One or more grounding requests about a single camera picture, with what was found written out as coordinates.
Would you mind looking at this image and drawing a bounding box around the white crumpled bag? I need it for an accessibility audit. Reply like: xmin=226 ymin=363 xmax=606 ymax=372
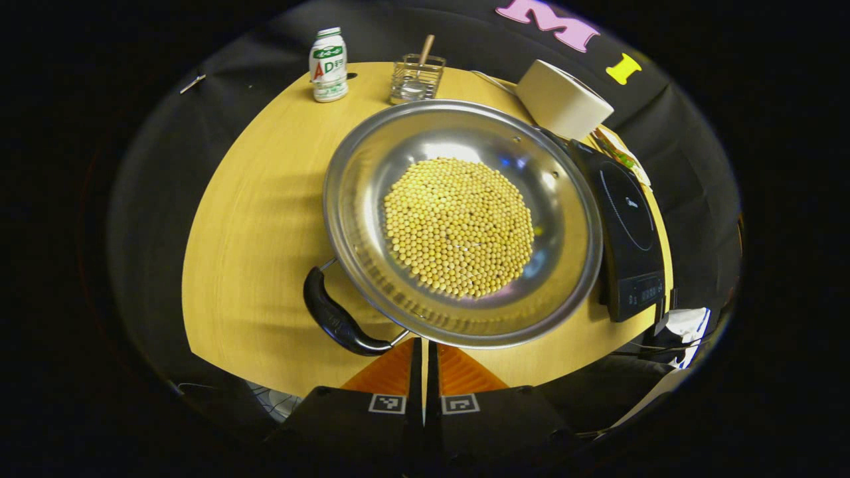
xmin=654 ymin=307 xmax=713 ymax=370

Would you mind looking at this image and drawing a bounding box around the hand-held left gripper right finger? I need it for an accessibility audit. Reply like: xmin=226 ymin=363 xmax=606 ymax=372
xmin=425 ymin=341 xmax=585 ymax=469

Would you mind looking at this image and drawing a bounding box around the white toaster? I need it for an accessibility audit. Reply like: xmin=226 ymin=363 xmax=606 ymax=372
xmin=515 ymin=59 xmax=615 ymax=141

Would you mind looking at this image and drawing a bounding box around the steel pot with black handles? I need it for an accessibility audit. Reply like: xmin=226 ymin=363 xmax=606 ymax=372
xmin=303 ymin=100 xmax=604 ymax=357

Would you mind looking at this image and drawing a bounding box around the black induction cooktop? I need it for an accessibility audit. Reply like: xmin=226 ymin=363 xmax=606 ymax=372
xmin=541 ymin=129 xmax=667 ymax=323

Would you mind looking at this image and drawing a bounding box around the sandwich with lettuce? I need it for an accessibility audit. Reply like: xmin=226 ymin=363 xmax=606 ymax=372
xmin=598 ymin=129 xmax=648 ymax=180

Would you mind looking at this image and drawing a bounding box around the white drink bottle green label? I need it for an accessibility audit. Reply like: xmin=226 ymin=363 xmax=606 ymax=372
xmin=309 ymin=27 xmax=349 ymax=103

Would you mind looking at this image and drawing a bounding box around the white toaster cable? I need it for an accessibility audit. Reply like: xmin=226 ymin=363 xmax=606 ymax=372
xmin=471 ymin=69 xmax=519 ymax=95

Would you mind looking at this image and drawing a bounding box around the pile of yellow soybeans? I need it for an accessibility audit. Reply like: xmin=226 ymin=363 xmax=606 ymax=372
xmin=383 ymin=157 xmax=536 ymax=299

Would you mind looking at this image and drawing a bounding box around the small white plate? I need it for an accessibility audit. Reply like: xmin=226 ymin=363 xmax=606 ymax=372
xmin=592 ymin=126 xmax=653 ymax=190

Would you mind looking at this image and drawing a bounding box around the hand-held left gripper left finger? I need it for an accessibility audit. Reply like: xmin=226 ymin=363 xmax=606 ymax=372
xmin=262 ymin=337 xmax=424 ymax=467

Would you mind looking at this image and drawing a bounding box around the small wire basket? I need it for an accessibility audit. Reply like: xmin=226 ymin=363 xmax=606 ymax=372
xmin=390 ymin=54 xmax=447 ymax=106

